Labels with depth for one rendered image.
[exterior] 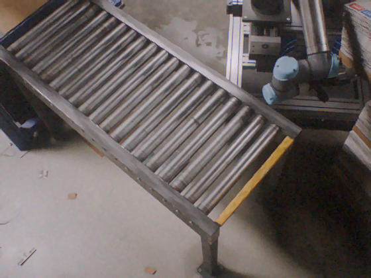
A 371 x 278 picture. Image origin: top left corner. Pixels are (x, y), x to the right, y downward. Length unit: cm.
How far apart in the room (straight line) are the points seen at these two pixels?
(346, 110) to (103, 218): 148
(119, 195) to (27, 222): 54
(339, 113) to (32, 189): 181
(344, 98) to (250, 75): 55
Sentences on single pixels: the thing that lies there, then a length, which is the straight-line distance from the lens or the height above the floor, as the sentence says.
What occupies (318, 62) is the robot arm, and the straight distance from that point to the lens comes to 145.
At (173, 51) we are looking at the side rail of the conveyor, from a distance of 188.
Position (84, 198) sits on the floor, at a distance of 249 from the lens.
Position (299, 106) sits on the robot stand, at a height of 23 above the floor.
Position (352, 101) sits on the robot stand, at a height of 23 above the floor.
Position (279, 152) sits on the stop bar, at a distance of 160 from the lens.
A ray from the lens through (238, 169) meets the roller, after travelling 158.
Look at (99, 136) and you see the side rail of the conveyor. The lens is 170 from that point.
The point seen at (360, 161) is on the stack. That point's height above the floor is 48.
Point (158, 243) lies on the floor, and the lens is 233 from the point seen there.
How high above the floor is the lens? 225
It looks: 62 degrees down
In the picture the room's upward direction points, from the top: 7 degrees counter-clockwise
